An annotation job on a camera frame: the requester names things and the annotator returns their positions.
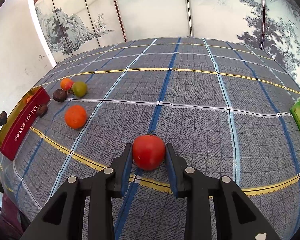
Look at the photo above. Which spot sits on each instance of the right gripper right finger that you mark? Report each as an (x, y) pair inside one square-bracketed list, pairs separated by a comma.
[(236, 215)]

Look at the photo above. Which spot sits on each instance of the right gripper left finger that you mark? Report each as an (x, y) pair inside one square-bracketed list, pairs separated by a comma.
[(62, 216)]

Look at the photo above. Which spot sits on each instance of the dark wrinkled passion fruit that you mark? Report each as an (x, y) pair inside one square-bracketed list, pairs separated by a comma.
[(60, 95)]

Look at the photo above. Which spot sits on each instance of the small red-orange tomato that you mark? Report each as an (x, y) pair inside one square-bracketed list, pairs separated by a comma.
[(66, 84)]

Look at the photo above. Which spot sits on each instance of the large orange tangerine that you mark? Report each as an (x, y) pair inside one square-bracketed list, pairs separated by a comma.
[(75, 117)]

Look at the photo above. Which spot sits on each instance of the green tomato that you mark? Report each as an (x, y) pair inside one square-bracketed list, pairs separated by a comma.
[(79, 89)]

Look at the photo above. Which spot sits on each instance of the large red tomato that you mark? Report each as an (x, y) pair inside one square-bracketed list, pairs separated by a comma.
[(148, 152)]

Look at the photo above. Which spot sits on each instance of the red gold toffee tin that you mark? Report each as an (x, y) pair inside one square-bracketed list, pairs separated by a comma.
[(20, 120)]

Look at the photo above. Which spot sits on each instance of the plaid grey blue tablecloth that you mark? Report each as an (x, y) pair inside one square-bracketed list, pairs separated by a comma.
[(223, 106)]

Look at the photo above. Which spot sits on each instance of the painted landscape folding screen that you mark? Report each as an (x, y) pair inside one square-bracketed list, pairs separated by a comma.
[(71, 27)]

